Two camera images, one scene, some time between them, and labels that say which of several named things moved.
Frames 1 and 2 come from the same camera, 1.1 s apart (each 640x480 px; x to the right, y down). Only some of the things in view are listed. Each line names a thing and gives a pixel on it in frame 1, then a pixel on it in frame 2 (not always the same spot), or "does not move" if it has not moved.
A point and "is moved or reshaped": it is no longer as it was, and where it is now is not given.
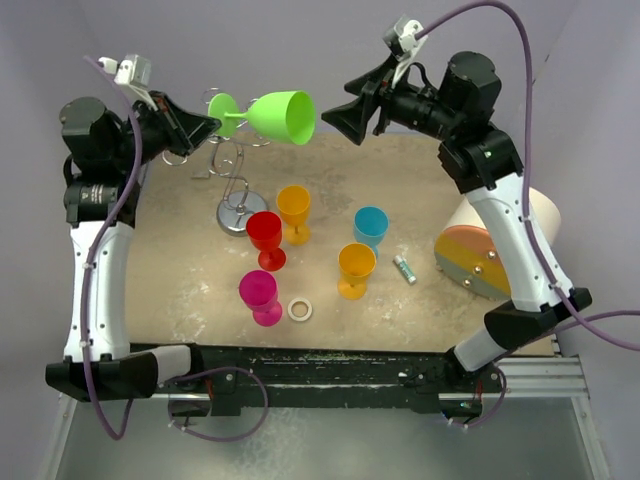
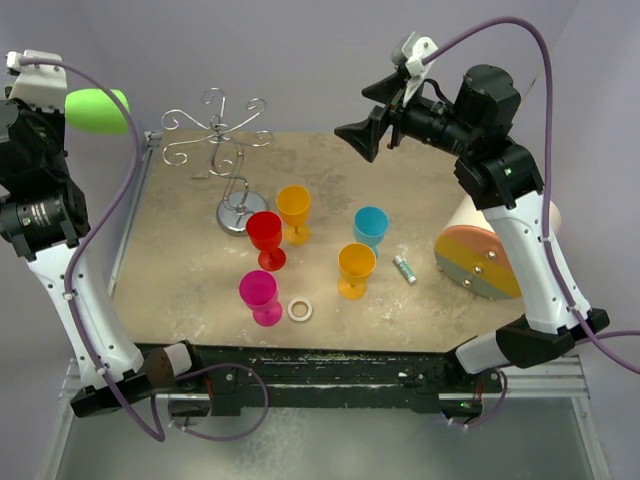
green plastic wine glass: x=287 y=117 is moved or reshaped
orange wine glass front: x=355 y=263 does not move
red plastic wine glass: x=264 y=230 does not move
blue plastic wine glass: x=370 y=225 does not move
